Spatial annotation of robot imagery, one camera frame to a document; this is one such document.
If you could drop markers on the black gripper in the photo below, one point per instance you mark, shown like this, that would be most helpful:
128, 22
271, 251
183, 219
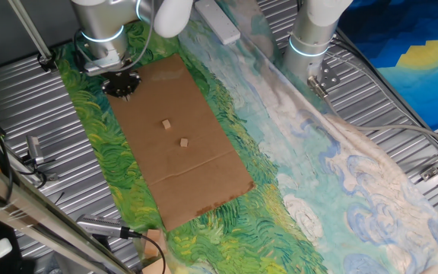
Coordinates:
122, 80

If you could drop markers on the small wooden cube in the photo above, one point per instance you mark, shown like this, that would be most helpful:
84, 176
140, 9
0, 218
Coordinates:
166, 124
184, 142

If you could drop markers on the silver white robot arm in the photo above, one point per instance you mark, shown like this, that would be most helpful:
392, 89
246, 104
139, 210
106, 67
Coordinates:
310, 45

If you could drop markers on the large wooden block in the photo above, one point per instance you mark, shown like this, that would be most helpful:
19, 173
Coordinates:
151, 247
158, 268

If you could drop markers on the black pole clamp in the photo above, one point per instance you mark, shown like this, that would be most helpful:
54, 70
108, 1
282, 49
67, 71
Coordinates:
46, 62

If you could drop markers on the aluminium pole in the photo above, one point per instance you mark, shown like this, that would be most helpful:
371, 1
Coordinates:
29, 28

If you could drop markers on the brown cardboard sheet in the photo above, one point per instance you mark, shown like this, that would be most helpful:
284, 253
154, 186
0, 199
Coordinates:
188, 182

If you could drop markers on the white power strip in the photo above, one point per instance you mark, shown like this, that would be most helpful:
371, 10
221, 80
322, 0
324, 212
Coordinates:
219, 23

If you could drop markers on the white small case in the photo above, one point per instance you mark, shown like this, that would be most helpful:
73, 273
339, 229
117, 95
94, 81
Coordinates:
1, 248

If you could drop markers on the painted landscape print cloth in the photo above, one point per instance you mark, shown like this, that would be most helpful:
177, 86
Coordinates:
318, 171

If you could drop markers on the blue yellow painted cloth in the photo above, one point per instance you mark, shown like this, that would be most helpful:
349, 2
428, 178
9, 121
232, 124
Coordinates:
413, 38

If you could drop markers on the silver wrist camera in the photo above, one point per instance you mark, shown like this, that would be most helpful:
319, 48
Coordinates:
103, 65

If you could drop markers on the small silver camera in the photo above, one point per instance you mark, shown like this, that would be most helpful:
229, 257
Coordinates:
34, 148

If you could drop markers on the metal camera mount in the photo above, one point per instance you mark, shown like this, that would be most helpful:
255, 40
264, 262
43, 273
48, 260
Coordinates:
51, 177

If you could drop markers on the silver depth camera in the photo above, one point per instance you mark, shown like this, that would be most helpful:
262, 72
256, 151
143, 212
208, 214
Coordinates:
101, 226

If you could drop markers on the aluminium frame bar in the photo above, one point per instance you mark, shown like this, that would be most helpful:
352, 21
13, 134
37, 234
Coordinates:
32, 213

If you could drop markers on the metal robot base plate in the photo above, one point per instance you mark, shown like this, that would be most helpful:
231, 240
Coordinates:
331, 76

